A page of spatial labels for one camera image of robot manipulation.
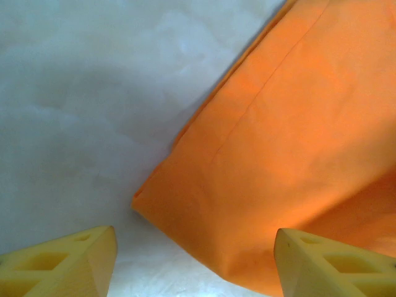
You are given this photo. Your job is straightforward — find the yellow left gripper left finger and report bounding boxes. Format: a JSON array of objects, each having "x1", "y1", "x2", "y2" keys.
[{"x1": 0, "y1": 225, "x2": 118, "y2": 297}]

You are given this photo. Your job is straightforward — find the light orange shorts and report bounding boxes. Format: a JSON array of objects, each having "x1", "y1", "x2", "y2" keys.
[{"x1": 131, "y1": 0, "x2": 396, "y2": 297}]

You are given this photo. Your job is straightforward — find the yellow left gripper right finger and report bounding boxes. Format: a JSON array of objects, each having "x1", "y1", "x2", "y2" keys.
[{"x1": 275, "y1": 228, "x2": 396, "y2": 297}]

